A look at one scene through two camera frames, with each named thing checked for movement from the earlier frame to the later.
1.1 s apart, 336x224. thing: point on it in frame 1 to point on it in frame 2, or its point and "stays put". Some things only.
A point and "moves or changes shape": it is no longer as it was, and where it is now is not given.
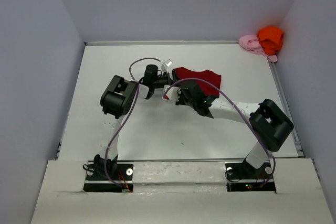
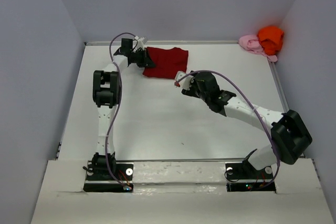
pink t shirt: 252,44 stays put
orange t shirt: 271,39 stays put
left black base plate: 122,181 stays put
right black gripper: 180,101 to 191,92
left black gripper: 167,78 to 146,61
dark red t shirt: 213,78 moves or changes shape
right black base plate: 241,177 stays put
